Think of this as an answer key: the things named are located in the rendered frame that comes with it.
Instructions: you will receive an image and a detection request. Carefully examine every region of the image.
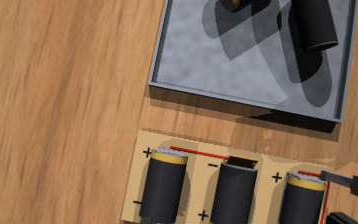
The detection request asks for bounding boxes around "grey square tray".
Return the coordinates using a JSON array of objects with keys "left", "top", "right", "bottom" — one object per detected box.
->
[{"left": 148, "top": 0, "right": 358, "bottom": 123}]

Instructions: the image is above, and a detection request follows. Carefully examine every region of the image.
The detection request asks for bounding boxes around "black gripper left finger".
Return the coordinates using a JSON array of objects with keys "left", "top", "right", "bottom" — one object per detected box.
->
[{"left": 139, "top": 217, "right": 157, "bottom": 224}]

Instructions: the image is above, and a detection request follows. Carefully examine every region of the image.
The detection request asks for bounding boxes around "black battery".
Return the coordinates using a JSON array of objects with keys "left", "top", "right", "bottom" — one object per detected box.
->
[
  {"left": 219, "top": 0, "right": 251, "bottom": 12},
  {"left": 279, "top": 174, "right": 326, "bottom": 224},
  {"left": 209, "top": 162, "right": 258, "bottom": 224},
  {"left": 291, "top": 0, "right": 339, "bottom": 53},
  {"left": 139, "top": 149, "right": 188, "bottom": 224}
]

